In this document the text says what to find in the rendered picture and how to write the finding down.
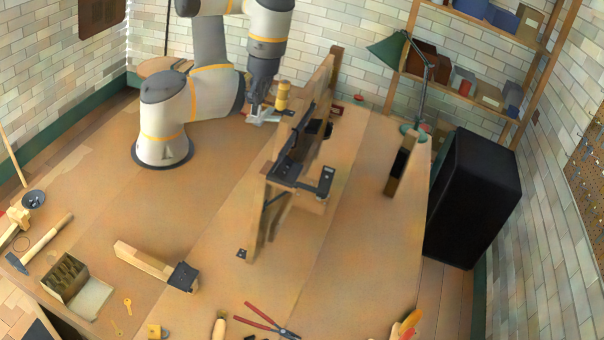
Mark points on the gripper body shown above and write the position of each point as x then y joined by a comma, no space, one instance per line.
260,75

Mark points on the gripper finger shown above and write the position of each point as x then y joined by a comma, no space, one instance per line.
262,106
252,107

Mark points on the light grey cast-iron keeper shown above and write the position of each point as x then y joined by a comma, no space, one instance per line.
268,118

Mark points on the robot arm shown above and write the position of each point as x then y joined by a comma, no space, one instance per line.
207,89

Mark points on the wooden plank door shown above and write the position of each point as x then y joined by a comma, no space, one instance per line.
309,87

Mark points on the black iron latch bar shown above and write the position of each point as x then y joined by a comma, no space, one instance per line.
290,151

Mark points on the small black plate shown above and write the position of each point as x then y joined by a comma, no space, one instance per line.
241,254

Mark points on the wooden bar with black plate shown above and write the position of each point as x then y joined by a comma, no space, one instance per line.
146,264

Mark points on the black knob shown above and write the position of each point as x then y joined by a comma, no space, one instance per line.
328,130

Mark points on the small red box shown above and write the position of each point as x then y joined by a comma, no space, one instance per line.
337,109

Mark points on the small red disc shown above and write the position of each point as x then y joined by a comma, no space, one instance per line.
359,97

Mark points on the round wooden stool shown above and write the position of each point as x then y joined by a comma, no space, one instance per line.
158,67

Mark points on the thin black pole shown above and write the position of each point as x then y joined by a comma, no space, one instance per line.
167,28

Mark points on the green desk lamp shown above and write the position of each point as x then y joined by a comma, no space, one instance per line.
391,49

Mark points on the dark brown box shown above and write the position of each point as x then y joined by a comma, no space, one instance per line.
417,61
443,70

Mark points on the tan cardboard box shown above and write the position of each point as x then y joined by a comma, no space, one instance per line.
490,96
440,134
529,22

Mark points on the red can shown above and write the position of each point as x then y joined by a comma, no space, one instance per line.
465,88

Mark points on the grey box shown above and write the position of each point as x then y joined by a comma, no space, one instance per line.
464,74

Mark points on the blue box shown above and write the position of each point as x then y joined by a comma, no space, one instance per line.
504,20
471,7

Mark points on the black cabinet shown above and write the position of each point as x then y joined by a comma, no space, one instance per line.
472,198

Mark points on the small black block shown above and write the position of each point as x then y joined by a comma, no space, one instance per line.
250,337

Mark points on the yellow key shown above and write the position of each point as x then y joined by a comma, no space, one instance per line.
117,329
128,306

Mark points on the thin wooden stick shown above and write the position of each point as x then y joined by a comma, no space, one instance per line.
13,156

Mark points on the yellow padlock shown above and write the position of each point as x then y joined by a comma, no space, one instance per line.
154,332

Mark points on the blue cup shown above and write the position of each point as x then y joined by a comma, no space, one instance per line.
513,112

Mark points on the grey-blue box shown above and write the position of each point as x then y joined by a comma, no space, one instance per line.
513,93

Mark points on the open cardboard screw box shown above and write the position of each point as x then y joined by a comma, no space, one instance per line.
70,283

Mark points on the wooden shelf unit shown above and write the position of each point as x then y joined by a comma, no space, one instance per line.
533,70

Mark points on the brown pegboard with tools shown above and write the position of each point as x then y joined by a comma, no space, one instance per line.
587,188

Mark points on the black round base plate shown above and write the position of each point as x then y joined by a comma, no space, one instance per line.
185,159

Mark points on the wooden latch post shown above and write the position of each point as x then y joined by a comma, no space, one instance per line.
401,162

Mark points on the dark brown wall board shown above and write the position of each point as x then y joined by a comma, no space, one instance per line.
101,18

